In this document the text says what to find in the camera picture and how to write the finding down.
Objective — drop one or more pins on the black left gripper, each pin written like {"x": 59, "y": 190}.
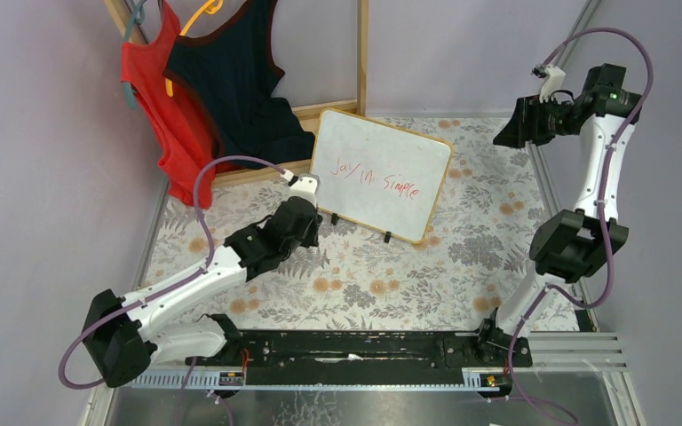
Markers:
{"x": 308, "y": 216}

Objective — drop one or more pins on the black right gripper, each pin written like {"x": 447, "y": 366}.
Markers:
{"x": 529, "y": 121}

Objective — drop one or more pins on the yellow framed whiteboard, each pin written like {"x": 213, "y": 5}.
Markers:
{"x": 378, "y": 175}

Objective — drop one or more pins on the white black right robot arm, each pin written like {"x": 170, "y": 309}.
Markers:
{"x": 575, "y": 242}

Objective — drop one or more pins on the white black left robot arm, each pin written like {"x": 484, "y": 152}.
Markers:
{"x": 124, "y": 335}

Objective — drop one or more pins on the red tank top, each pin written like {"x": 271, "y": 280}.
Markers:
{"x": 178, "y": 123}

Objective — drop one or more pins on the floral patterned table mat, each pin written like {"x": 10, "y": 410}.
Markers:
{"x": 474, "y": 253}

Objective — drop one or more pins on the dark navy tank top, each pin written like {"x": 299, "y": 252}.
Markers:
{"x": 231, "y": 75}

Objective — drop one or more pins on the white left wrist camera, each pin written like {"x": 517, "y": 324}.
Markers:
{"x": 304, "y": 186}

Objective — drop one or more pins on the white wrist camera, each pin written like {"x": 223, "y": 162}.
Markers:
{"x": 553, "y": 78}
{"x": 304, "y": 186}

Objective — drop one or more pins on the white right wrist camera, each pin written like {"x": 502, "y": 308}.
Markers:
{"x": 553, "y": 78}

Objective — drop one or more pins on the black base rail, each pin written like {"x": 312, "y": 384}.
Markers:
{"x": 336, "y": 352}

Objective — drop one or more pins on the white slotted cable duct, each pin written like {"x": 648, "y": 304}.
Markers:
{"x": 262, "y": 379}

